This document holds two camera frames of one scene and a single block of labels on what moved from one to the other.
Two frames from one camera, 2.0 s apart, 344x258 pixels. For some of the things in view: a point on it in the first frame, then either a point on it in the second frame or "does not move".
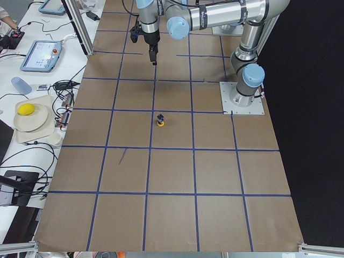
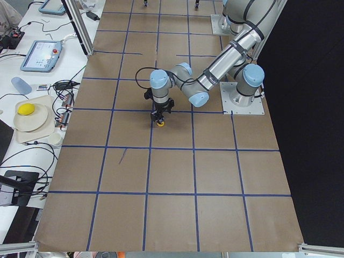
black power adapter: x=93 y=16 does not move
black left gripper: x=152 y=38 → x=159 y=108
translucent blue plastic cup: x=21 y=85 does not move
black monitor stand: x=23 y=181 does not move
